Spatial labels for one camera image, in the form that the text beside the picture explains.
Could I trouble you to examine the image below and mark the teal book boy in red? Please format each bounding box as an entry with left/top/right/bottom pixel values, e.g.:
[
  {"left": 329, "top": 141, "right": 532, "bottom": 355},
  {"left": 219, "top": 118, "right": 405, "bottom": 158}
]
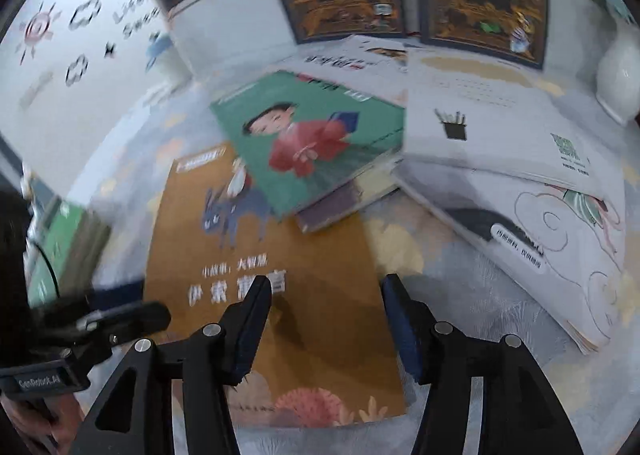
[{"left": 210, "top": 70, "right": 406, "bottom": 220}]

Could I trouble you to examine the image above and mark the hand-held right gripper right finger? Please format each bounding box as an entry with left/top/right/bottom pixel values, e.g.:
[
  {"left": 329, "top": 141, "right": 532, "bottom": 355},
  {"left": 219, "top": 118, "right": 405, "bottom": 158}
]
[{"left": 382, "top": 273, "right": 586, "bottom": 455}]

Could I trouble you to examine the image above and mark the stack of sorted books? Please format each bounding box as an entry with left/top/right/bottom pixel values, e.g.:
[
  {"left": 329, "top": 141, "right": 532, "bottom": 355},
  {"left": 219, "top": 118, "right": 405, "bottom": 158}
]
[{"left": 25, "top": 200, "right": 115, "bottom": 307}]

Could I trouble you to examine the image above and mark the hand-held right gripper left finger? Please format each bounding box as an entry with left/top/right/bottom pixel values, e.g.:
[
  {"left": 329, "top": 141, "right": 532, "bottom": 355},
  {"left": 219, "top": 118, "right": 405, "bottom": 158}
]
[{"left": 67, "top": 276, "right": 273, "bottom": 455}]

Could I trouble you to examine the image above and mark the brown book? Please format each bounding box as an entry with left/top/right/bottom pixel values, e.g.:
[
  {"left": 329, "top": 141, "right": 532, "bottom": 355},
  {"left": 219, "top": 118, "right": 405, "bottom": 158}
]
[{"left": 142, "top": 142, "right": 407, "bottom": 431}]

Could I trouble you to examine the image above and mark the white book black calligraphy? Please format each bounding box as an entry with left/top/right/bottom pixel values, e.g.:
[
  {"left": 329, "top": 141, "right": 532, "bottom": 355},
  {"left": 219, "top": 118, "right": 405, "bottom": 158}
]
[{"left": 292, "top": 35, "right": 408, "bottom": 86}]

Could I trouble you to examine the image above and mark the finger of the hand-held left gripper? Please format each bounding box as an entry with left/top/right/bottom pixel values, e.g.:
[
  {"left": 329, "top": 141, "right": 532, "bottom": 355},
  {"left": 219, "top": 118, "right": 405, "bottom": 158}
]
[{"left": 84, "top": 301, "right": 173, "bottom": 342}]

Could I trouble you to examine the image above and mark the white ribbed vase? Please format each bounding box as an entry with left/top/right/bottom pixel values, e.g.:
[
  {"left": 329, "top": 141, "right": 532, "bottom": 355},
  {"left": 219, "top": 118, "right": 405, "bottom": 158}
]
[{"left": 595, "top": 22, "right": 640, "bottom": 126}]

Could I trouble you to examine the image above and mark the white book green-robed woman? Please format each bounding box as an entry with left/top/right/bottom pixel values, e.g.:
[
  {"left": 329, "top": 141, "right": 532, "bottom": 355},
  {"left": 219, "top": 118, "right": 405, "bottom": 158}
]
[{"left": 395, "top": 162, "right": 628, "bottom": 356}]

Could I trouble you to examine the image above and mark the white book pencil pot print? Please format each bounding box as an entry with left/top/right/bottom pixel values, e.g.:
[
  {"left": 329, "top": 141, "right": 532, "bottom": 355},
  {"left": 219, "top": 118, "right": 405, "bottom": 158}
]
[{"left": 402, "top": 47, "right": 626, "bottom": 196}]

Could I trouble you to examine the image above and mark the red sun wall sticker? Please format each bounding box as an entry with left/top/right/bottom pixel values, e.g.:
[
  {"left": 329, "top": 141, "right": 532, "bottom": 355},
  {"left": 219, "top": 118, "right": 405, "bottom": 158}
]
[{"left": 15, "top": 2, "right": 63, "bottom": 63}]

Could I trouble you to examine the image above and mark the person's left hand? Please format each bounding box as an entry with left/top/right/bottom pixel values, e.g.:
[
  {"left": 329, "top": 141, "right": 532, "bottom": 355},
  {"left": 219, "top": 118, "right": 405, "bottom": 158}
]
[{"left": 0, "top": 392, "right": 86, "bottom": 455}]

